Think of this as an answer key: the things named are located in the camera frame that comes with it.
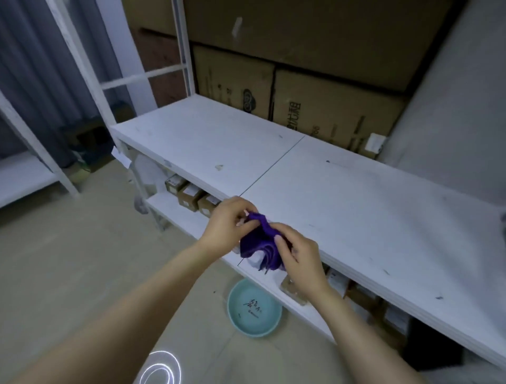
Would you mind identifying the cardboard box with round logo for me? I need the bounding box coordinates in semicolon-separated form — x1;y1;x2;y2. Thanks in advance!
192;44;276;120

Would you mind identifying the small brown labelled box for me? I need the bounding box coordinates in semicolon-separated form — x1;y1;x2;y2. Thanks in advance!
377;304;412;351
165;174;187;195
324;267;350;298
177;183;205;213
197;193;222;218
343;283;381;319

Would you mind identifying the cardboard box with printed text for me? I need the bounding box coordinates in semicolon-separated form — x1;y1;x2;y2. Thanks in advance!
272;69;408;156

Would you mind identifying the dark box on floor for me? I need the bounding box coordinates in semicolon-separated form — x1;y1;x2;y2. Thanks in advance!
63;102;136;186

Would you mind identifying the person's right hand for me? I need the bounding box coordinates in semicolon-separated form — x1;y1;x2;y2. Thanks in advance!
269;223;331;302

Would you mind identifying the person's left forearm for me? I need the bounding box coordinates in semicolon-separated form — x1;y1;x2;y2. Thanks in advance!
0;241;214;384

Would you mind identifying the purple cloth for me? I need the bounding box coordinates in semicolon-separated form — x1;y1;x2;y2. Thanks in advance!
239;212;288;274

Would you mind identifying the person's left hand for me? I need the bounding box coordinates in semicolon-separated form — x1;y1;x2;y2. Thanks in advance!
201;196;260;263

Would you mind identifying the very large cardboard box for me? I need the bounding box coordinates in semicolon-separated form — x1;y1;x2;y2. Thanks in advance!
183;0;457;94

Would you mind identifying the white paper label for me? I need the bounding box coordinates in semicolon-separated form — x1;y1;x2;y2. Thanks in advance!
111;146;132;168

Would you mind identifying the small white shelf rack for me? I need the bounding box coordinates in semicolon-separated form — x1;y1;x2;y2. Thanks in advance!
0;90;81;209

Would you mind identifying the dark brown cardboard box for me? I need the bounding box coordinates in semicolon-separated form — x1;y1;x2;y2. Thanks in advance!
130;27;188;108

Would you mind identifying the plain cardboard box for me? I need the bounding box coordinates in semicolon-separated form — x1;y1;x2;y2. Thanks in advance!
120;0;179;37

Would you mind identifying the grey curtain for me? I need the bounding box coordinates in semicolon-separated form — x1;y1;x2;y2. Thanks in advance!
0;0;133;161

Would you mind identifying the white metal shelf rack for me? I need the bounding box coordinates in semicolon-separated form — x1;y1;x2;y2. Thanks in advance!
45;0;506;372

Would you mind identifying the person's right forearm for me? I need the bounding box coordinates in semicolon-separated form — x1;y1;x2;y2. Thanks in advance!
312;288;429;384

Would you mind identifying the light blue plastic basin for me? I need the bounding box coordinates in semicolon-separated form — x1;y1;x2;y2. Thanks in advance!
226;278;284;338

